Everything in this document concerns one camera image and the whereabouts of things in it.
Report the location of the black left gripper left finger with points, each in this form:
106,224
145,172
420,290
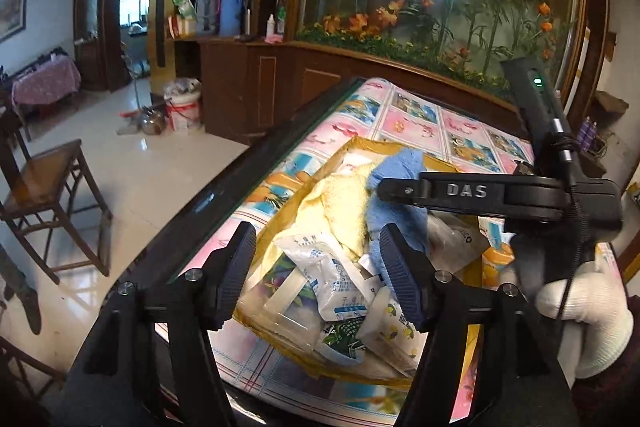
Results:
148,360

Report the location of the white red-text packet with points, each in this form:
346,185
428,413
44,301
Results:
452,243

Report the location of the large blue towel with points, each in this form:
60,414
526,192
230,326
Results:
395,201

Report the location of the clear wet-wipe packet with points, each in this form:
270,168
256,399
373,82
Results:
281,307

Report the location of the green white snack packet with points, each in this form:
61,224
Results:
338,342

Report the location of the yellow cloth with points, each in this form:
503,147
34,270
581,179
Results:
337,204

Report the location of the lemon print tissue pack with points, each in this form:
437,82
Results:
387,333

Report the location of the white blue-text packet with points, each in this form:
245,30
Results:
341,290

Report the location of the white gloved right hand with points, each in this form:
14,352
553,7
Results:
597,325

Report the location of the black electric motor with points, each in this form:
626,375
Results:
523,168

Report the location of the purple bottles pair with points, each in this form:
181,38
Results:
586,134

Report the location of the colourful cartoon tablecloth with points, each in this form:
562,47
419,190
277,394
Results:
377,111

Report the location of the yellow-rimmed white foam tray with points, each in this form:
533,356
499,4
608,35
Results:
372,370

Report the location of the wooden chair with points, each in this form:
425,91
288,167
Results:
45,191

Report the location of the white plastic bucket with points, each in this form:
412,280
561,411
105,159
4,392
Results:
182,98

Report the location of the blue water jug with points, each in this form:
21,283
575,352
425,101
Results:
230,17

